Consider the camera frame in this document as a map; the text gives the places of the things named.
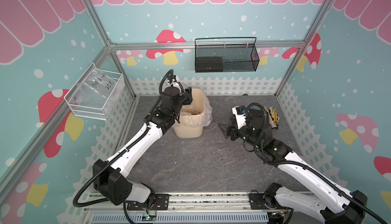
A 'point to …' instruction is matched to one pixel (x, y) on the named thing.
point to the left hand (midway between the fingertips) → (186, 91)
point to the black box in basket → (207, 64)
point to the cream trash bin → (197, 106)
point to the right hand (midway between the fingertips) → (224, 121)
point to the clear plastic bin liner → (187, 119)
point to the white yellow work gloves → (273, 117)
